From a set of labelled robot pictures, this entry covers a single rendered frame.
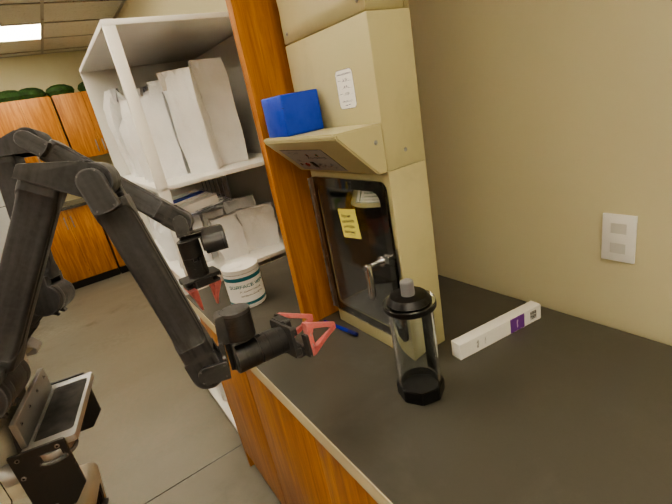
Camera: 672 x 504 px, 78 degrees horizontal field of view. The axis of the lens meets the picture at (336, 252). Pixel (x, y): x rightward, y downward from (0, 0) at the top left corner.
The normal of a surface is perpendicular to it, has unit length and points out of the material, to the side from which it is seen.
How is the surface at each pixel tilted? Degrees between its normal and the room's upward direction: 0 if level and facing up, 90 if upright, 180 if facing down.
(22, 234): 84
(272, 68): 90
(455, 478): 0
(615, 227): 90
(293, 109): 90
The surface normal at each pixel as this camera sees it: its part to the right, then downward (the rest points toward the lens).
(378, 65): 0.56, 0.19
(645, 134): -0.81, 0.34
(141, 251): 0.36, 0.18
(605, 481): -0.18, -0.92
